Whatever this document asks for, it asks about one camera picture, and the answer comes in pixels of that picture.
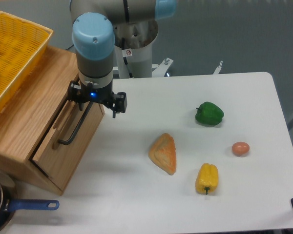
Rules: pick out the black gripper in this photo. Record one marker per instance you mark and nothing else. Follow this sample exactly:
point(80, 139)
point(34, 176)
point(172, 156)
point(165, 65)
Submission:
point(81, 93)

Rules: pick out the wooden top drawer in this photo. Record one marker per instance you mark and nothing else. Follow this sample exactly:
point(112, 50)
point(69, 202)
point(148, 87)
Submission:
point(66, 141)

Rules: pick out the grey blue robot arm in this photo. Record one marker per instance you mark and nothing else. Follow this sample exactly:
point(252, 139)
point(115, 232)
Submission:
point(113, 32)

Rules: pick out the wooden drawer cabinet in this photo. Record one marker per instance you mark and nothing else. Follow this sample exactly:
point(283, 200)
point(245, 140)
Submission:
point(28, 116)

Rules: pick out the orange toy bread wedge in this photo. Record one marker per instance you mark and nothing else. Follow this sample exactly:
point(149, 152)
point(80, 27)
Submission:
point(163, 153)

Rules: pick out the yellow plastic basket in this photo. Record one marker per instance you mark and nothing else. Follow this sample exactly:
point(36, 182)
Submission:
point(22, 44)

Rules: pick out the green toy bell pepper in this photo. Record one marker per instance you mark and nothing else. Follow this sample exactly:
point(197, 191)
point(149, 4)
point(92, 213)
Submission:
point(209, 114)

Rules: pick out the yellow toy bell pepper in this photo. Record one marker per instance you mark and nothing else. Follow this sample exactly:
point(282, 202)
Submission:
point(207, 179)

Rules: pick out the brown toy egg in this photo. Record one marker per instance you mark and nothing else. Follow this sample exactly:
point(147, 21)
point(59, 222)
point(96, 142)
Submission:
point(240, 148)

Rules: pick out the blue handled frying pan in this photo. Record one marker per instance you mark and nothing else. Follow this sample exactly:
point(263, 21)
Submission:
point(9, 201)

